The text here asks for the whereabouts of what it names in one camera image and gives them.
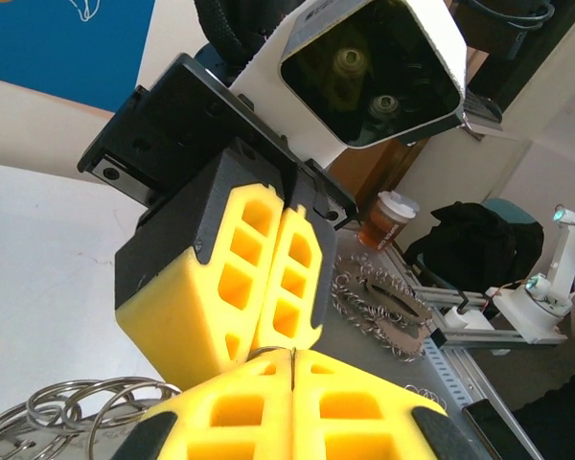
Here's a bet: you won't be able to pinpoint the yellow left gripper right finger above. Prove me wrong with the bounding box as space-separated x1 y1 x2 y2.
291 349 483 460

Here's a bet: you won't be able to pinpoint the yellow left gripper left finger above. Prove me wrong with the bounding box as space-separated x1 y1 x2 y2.
109 351 294 460

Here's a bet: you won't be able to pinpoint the thin silver keyring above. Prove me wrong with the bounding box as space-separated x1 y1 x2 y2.
247 345 299 390

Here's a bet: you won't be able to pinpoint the coffee cup with white lid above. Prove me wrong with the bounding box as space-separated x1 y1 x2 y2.
357 190 421 251

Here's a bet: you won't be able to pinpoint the brown cardboard cutout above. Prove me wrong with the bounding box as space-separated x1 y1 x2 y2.
362 276 433 328

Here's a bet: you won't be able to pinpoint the brown wooden cabinet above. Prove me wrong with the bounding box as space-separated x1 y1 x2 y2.
325 136 430 208

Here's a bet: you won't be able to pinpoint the black smartphone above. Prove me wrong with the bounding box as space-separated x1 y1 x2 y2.
461 396 546 460

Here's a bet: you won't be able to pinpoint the black bag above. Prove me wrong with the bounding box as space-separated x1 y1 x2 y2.
404 200 545 294

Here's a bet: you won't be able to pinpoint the teal chair back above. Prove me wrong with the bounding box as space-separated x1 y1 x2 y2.
481 198 541 227

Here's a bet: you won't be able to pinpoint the black electronic box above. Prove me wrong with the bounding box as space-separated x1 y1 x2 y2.
452 0 529 62

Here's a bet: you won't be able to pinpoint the small silver wire rings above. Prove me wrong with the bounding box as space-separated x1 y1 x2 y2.
403 384 450 409

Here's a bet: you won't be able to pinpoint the black braided cable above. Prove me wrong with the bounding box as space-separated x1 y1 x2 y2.
194 0 288 66

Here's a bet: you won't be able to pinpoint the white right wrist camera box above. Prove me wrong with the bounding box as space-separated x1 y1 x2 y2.
229 0 471 169

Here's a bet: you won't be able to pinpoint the large silver key ring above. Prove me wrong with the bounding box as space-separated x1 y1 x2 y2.
88 377 184 460
26 379 128 432
0 402 47 460

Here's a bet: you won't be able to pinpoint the blue floral wall panel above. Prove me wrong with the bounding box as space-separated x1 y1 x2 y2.
0 0 156 115

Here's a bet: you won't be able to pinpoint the aluminium extrusion rail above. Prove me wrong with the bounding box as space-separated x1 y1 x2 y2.
411 272 570 349

